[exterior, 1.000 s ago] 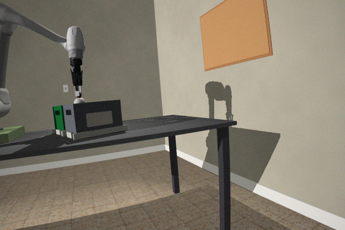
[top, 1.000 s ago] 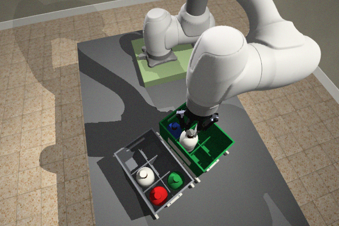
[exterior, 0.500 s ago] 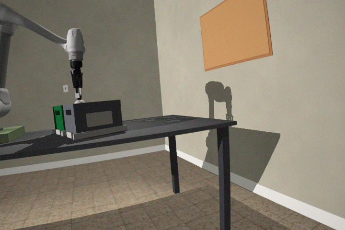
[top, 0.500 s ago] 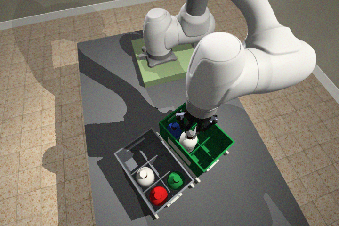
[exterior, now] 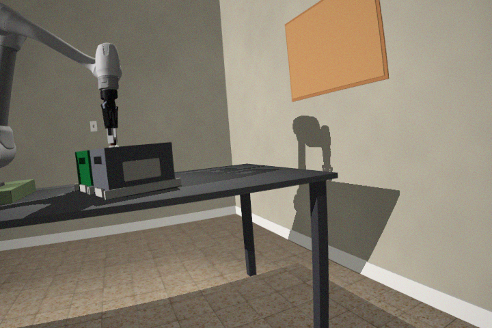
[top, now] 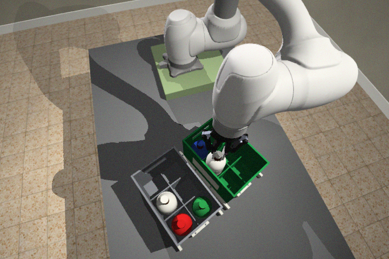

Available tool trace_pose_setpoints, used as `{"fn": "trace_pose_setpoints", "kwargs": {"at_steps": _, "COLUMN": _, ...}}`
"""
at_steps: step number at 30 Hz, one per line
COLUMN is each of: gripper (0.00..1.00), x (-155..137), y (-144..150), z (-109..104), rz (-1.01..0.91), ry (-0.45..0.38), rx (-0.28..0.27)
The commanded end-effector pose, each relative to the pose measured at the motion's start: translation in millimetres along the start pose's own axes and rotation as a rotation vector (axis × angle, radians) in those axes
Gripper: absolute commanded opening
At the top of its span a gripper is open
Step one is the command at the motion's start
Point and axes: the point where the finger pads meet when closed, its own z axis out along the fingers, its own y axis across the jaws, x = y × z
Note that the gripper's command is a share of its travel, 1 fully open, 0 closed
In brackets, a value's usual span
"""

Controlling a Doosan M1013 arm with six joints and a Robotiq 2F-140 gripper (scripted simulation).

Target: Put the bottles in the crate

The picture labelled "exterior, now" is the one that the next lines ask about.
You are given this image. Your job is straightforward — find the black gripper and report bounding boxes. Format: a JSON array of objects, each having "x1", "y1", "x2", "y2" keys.
[{"x1": 100, "y1": 90, "x2": 118, "y2": 144}]

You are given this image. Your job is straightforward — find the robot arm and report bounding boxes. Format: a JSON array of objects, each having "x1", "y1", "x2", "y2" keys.
[{"x1": 0, "y1": 3, "x2": 122, "y2": 168}]

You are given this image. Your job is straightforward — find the green crate with dividers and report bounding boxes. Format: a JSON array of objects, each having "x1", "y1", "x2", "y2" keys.
[{"x1": 77, "y1": 150, "x2": 94, "y2": 187}]

